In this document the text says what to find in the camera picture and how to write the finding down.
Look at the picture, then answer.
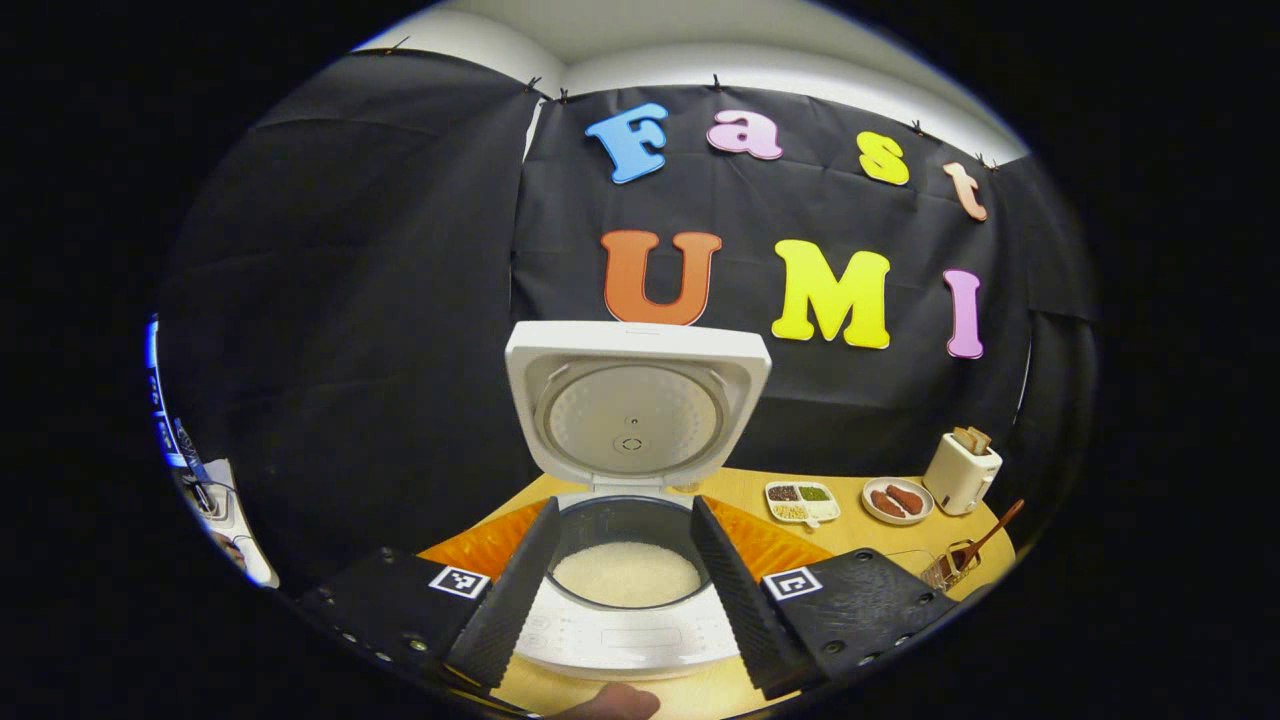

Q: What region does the white rice cooker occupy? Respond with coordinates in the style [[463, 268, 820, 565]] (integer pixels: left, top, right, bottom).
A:
[[504, 320, 773, 682]]

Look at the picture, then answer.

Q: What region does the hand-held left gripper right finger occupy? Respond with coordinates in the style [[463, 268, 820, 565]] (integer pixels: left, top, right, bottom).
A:
[[689, 495, 959, 701]]

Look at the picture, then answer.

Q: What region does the white divided grain dish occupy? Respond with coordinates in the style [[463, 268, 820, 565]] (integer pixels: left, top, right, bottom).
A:
[[765, 481, 842, 529]]

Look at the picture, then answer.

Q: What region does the white round plate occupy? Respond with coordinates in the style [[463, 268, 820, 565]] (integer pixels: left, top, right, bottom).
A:
[[861, 477, 935, 526]]

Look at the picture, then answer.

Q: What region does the white toaster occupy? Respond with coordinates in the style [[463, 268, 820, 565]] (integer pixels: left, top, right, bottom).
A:
[[922, 427, 1003, 517]]

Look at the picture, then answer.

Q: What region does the computer monitor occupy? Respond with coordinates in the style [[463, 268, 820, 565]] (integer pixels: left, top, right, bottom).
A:
[[145, 318, 169, 471]]

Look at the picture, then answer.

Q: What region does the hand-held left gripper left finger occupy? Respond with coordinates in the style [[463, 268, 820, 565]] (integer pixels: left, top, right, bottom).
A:
[[295, 495, 562, 691]]

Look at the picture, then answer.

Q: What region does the clear wire chopstick holder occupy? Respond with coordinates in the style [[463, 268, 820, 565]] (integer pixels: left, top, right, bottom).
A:
[[920, 540, 983, 592]]

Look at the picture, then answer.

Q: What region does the white side desk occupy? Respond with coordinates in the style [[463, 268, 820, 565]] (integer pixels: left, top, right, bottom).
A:
[[175, 458, 281, 589]]

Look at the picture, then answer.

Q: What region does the black backdrop cloth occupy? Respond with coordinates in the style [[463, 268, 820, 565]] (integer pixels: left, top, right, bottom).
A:
[[160, 48, 1096, 591]]

